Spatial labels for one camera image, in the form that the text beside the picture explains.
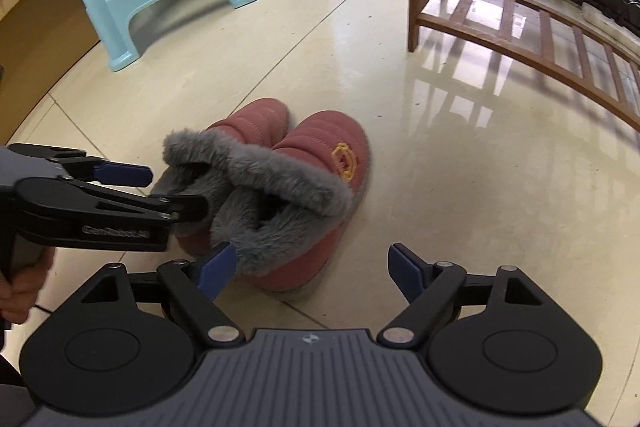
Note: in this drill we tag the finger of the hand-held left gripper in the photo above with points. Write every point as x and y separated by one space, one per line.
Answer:
125 174
190 209

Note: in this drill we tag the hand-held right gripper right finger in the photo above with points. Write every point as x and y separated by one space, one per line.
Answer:
407 269

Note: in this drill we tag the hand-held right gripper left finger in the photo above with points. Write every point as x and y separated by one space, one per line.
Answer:
217 269

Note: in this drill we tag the pink fur-lined slipper yellow emblem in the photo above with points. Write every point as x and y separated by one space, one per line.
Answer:
320 137

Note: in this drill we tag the person's left hand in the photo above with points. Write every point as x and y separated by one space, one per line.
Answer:
25 297

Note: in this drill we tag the brown cardboard box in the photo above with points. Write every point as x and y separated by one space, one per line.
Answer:
30 32

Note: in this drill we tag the white power strip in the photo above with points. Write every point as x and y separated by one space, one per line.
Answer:
600 14

